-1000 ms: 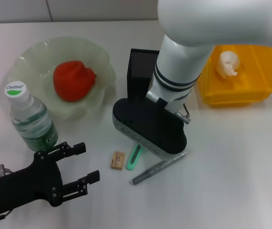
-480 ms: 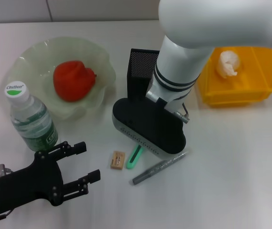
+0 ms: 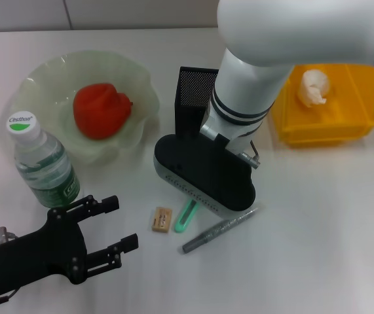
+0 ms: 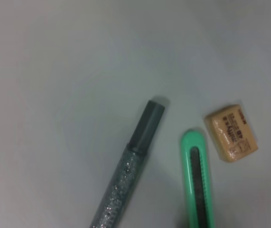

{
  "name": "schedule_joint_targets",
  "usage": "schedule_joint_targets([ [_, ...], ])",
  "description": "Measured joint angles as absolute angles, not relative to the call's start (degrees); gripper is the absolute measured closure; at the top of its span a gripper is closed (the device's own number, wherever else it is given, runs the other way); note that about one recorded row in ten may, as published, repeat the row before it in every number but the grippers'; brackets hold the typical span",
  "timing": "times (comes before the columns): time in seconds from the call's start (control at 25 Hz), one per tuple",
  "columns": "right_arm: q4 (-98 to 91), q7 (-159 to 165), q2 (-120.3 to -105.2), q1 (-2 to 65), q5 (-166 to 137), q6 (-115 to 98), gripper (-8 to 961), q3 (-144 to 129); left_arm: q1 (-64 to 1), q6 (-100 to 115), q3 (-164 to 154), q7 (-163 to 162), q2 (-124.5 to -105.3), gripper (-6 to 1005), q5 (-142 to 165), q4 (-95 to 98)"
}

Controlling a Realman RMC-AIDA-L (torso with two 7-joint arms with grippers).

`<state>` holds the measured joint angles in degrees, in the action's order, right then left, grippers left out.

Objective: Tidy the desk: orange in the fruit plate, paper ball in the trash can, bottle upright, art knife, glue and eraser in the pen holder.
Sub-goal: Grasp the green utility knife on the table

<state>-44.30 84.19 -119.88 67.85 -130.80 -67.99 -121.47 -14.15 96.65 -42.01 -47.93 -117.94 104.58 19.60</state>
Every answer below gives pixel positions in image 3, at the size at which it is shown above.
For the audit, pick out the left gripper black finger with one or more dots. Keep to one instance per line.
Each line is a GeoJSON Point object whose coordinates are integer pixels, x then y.
{"type": "Point", "coordinates": [110, 202]}
{"type": "Point", "coordinates": [129, 242]}

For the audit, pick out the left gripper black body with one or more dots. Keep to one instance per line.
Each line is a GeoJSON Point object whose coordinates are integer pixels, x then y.
{"type": "Point", "coordinates": [32, 258]}

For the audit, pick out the green utility knife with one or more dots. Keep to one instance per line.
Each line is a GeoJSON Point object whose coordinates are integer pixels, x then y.
{"type": "Point", "coordinates": [183, 222]}

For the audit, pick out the clear green-label water bottle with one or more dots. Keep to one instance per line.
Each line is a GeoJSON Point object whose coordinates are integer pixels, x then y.
{"type": "Point", "coordinates": [42, 163]}

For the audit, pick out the white paper ball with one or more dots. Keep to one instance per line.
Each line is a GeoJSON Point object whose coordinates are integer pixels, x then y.
{"type": "Point", "coordinates": [314, 86]}

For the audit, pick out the tan eraser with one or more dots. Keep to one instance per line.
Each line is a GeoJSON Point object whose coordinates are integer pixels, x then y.
{"type": "Point", "coordinates": [162, 219]}

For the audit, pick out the grey marker pen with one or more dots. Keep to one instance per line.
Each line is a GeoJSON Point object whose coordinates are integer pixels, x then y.
{"type": "Point", "coordinates": [216, 230]}

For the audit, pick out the green glass fruit plate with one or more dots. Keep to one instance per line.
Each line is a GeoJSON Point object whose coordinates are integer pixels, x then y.
{"type": "Point", "coordinates": [141, 91]}

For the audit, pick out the black mesh pen holder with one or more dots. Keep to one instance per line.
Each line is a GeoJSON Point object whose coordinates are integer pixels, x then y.
{"type": "Point", "coordinates": [190, 98]}

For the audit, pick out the yellow plastic bin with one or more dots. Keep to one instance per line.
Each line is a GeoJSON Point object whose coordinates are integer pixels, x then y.
{"type": "Point", "coordinates": [353, 98]}

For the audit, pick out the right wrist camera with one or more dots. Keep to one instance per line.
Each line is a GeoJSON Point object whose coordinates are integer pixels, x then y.
{"type": "Point", "coordinates": [213, 176]}

